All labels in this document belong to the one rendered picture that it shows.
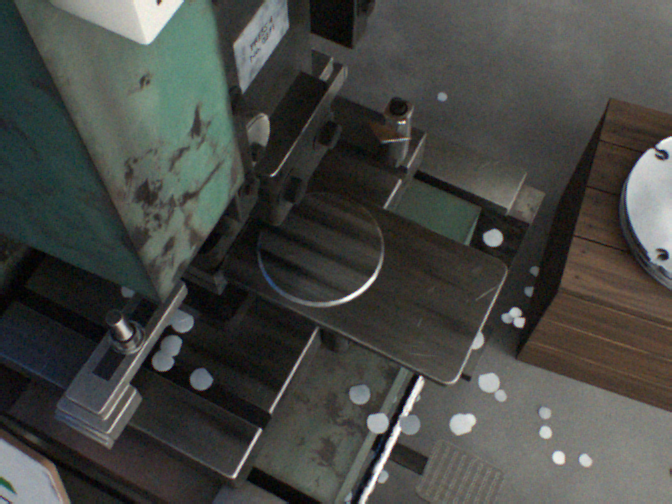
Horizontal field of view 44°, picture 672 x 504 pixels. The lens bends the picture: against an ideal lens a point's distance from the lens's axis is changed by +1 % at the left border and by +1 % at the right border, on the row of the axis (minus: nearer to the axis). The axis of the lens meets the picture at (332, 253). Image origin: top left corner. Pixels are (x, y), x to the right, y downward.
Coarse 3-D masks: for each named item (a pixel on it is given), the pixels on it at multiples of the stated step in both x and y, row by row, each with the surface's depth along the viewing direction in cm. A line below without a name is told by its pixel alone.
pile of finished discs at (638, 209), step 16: (640, 160) 131; (656, 160) 131; (640, 176) 130; (656, 176) 130; (624, 192) 130; (640, 192) 129; (656, 192) 129; (624, 208) 129; (640, 208) 128; (656, 208) 128; (624, 224) 128; (640, 224) 126; (656, 224) 126; (640, 240) 125; (656, 240) 125; (640, 256) 126; (656, 256) 125; (656, 272) 125
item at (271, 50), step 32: (256, 0) 53; (288, 0) 58; (256, 32) 55; (288, 32) 60; (256, 64) 57; (288, 64) 63; (256, 96) 60; (288, 96) 65; (320, 96) 65; (256, 128) 59; (288, 128) 63; (320, 128) 67; (256, 160) 60; (288, 160) 63; (320, 160) 71; (288, 192) 65; (224, 224) 67
